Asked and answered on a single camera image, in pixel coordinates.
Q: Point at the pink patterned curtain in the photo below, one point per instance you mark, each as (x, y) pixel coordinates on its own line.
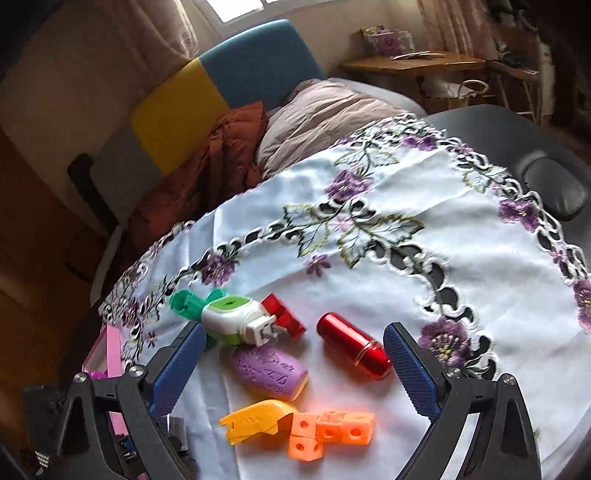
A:
(178, 27)
(452, 23)

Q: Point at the wooden side table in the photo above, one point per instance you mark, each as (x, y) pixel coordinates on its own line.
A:
(415, 65)

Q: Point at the purple patterned gift box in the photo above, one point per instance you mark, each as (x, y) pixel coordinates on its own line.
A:
(388, 41)

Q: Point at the purple plastic toy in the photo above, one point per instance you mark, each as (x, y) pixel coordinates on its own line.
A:
(98, 374)

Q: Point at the beige duvet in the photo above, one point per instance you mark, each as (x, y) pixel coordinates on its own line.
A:
(314, 120)

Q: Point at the yellow plastic toy piece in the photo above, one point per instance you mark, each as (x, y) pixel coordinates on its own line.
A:
(254, 417)

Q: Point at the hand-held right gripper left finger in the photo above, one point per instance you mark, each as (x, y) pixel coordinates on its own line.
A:
(178, 369)

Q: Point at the window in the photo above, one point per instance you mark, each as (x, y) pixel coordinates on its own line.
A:
(240, 9)

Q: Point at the green plastic toy piece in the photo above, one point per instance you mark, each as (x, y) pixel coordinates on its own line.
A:
(184, 304)

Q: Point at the red plastic toy piece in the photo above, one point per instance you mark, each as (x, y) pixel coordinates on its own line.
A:
(287, 318)

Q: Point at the purple oval embossed case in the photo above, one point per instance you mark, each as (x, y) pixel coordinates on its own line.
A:
(268, 369)

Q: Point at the orange linking cubes block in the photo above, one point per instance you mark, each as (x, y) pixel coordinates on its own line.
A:
(323, 434)

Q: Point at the white floral embroidered tablecloth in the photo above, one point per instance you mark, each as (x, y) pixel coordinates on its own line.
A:
(369, 286)

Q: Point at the black rolled mat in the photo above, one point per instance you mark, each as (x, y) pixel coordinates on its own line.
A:
(81, 180)

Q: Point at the wooden wardrobe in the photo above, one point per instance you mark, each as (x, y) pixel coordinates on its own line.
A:
(27, 277)

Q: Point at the brown quilted blanket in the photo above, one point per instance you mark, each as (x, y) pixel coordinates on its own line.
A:
(221, 152)

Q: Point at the red metal cylinder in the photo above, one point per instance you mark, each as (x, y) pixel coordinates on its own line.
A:
(351, 341)

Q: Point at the black oval pad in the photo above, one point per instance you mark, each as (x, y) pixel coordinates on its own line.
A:
(554, 184)

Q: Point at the white green bottle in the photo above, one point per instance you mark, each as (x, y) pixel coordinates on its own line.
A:
(231, 318)

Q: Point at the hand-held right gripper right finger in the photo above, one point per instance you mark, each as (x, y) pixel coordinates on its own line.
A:
(411, 369)

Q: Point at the grey yellow blue headboard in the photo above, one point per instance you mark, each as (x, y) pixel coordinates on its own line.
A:
(258, 64)

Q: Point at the pink cardboard box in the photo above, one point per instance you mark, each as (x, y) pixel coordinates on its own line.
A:
(108, 350)

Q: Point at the dark cluttered rack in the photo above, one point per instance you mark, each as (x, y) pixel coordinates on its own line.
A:
(521, 55)

